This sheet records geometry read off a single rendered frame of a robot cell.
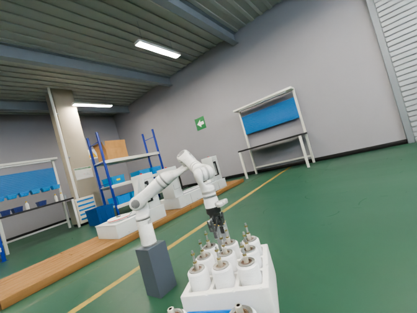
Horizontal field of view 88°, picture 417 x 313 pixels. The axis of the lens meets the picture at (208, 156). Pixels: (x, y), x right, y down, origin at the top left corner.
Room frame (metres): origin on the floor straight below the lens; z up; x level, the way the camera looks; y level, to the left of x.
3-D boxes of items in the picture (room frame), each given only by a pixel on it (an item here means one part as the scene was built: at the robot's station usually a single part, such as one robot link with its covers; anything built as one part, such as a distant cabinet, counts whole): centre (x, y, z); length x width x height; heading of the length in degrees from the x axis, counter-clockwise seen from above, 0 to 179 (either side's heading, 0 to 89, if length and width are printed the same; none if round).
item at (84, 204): (5.73, 3.60, 0.35); 0.57 x 0.47 x 0.69; 53
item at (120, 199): (5.79, 2.63, 0.36); 0.50 x 0.38 x 0.21; 54
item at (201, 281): (1.01, 0.19, 0.16); 0.10 x 0.10 x 0.18
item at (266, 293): (1.09, 0.05, 0.09); 0.39 x 0.39 x 0.18; 75
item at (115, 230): (3.19, 1.33, 0.45); 0.82 x 0.57 x 0.74; 143
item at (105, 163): (6.34, 2.28, 1.10); 1.89 x 0.64 x 2.20; 143
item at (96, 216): (5.03, 2.80, 0.19); 0.50 x 0.41 x 0.37; 58
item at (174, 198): (4.37, 0.44, 0.45); 1.51 x 0.57 x 0.74; 143
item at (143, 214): (1.40, 0.52, 0.54); 0.09 x 0.09 x 0.17; 88
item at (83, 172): (6.40, 3.72, 1.38); 0.49 x 0.01 x 0.35; 143
